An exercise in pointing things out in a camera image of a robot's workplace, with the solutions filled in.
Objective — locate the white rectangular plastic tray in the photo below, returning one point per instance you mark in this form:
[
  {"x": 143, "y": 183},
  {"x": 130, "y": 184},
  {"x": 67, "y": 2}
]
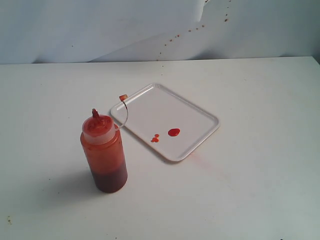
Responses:
[{"x": 155, "y": 109}]

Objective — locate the white backdrop sheet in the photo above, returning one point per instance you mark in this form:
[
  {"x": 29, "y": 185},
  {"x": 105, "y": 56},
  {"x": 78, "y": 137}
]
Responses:
[{"x": 78, "y": 31}]

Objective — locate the red sauce drops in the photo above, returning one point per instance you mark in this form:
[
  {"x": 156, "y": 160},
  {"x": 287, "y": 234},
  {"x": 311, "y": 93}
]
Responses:
[{"x": 173, "y": 132}]

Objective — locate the red sauce squeeze bottle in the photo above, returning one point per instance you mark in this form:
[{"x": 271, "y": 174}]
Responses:
[{"x": 103, "y": 148}]

